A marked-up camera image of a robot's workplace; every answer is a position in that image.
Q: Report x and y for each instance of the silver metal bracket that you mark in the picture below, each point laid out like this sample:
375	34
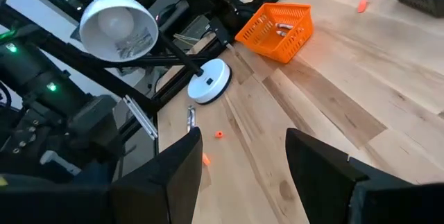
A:
140	116

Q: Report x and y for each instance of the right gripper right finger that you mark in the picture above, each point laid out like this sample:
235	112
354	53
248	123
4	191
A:
319	175

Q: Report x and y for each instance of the pink eraser caps left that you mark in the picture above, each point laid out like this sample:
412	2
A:
206	159

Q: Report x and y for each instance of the silver metal screw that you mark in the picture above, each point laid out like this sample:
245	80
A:
193	118

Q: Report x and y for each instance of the yellow tape tag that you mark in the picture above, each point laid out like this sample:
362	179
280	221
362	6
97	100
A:
1	181

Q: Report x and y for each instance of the orange plastic basket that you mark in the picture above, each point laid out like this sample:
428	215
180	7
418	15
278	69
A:
277	49

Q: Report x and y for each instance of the white desk lamp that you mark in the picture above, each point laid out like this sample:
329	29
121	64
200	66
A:
104	3

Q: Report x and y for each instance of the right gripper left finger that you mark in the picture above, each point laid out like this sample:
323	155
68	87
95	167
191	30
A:
184	175

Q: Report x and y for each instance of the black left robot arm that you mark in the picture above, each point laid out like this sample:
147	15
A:
34	75

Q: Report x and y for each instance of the orange pencil-cap eraser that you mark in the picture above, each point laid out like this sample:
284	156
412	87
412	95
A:
362	5
219	134

